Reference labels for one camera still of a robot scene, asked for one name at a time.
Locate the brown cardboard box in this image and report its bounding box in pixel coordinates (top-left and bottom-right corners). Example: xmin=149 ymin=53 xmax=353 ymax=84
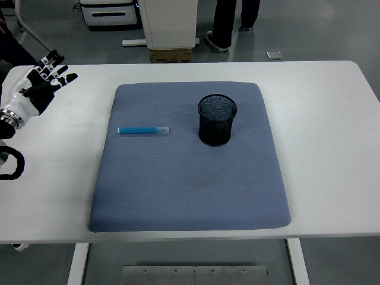
xmin=148 ymin=48 xmax=193 ymax=64

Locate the person in dark trousers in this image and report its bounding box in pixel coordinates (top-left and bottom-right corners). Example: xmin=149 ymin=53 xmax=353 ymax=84
xmin=205 ymin=0 xmax=261 ymax=53

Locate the white table leg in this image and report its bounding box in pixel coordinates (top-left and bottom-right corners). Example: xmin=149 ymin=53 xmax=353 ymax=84
xmin=67 ymin=242 xmax=90 ymax=285
xmin=286 ymin=238 xmax=311 ymax=285

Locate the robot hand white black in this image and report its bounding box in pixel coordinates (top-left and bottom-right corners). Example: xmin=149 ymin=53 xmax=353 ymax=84
xmin=0 ymin=49 xmax=78 ymax=125

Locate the blue marker with clear cap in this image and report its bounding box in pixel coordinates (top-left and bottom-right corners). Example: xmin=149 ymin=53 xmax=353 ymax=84
xmin=117 ymin=126 xmax=170 ymax=137

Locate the white appliance with black trim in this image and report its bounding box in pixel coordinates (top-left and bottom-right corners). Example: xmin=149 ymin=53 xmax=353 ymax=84
xmin=79 ymin=0 xmax=140 ymax=30

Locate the white flat base bar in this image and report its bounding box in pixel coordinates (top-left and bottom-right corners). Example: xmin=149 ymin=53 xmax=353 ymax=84
xmin=122 ymin=37 xmax=200 ymax=48

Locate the black mesh pen holder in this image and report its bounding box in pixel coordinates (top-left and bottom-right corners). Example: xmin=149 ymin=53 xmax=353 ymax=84
xmin=197 ymin=93 xmax=238 ymax=147

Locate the person in dark clothing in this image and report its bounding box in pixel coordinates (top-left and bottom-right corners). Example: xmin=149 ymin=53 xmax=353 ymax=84
xmin=0 ymin=8 xmax=38 ymax=90

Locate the white curved tube frame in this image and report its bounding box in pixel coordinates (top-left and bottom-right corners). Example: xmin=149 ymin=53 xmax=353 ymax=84
xmin=16 ymin=0 xmax=53 ymax=53

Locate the blue-grey padded mat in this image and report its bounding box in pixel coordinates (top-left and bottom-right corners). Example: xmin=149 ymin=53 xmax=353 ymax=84
xmin=88 ymin=81 xmax=292 ymax=233

